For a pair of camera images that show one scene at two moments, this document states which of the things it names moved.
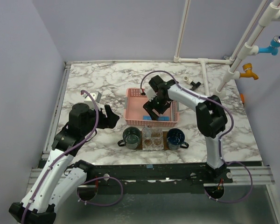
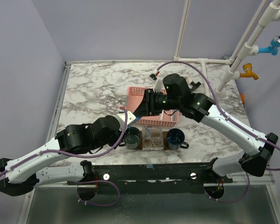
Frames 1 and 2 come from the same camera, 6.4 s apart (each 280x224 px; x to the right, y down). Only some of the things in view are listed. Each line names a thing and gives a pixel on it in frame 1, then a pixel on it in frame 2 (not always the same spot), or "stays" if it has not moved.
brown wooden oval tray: [165, 146] stays
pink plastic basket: [134, 110] stays
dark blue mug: [175, 137] stays
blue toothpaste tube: [161, 118] -> [137, 117]
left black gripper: [112, 117] -> [120, 134]
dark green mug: [131, 136] stays
